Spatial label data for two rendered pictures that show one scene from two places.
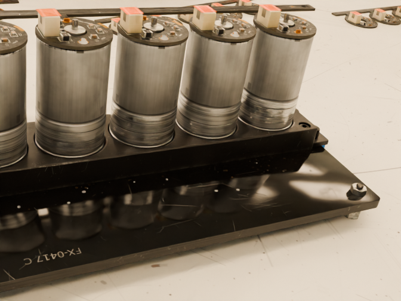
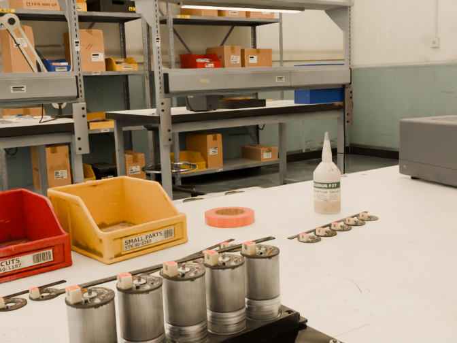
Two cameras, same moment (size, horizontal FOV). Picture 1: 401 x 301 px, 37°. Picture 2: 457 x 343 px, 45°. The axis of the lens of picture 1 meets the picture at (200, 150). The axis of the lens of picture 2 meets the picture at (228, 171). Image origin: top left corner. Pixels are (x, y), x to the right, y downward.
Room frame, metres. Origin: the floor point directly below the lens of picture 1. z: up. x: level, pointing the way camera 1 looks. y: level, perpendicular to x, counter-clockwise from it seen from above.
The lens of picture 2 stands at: (-0.10, 0.02, 0.92)
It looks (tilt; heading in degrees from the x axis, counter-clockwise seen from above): 9 degrees down; 356
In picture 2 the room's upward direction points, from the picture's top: 2 degrees counter-clockwise
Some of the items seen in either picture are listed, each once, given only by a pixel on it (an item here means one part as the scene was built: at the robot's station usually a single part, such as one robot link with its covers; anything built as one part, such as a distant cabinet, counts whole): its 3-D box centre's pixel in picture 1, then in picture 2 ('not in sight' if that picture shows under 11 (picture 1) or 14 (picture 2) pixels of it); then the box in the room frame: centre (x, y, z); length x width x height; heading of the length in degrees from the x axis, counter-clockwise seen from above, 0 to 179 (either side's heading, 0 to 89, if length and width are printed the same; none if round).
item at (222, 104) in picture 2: not in sight; (241, 103); (3.18, -0.29, 0.77); 0.24 x 0.16 x 0.04; 119
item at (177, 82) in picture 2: not in sight; (266, 81); (3.06, -0.43, 0.90); 1.30 x 0.06 x 0.12; 120
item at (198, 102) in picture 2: not in sight; (202, 102); (3.02, -0.06, 0.80); 0.15 x 0.12 x 0.10; 49
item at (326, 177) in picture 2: not in sight; (326, 172); (0.57, -0.15, 0.80); 0.03 x 0.03 x 0.10
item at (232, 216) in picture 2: not in sight; (229, 216); (0.54, -0.03, 0.76); 0.06 x 0.06 x 0.01
